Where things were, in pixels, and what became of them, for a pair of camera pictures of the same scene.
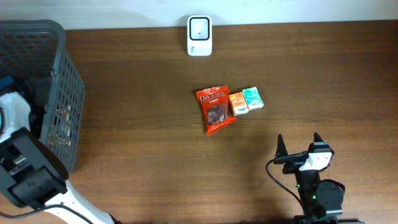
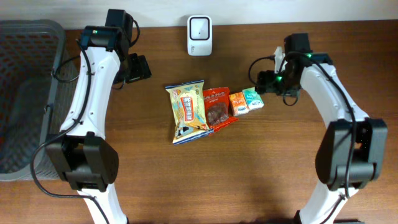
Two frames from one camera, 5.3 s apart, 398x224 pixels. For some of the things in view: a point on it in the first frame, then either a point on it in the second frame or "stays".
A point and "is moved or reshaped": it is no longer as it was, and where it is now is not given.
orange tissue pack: x=238 y=104 stays
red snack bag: x=214 y=102 stays
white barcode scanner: x=199 y=35 stays
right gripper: x=293 y=162 -> x=267 y=80
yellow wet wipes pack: x=63 y=126 is moved or reshaped
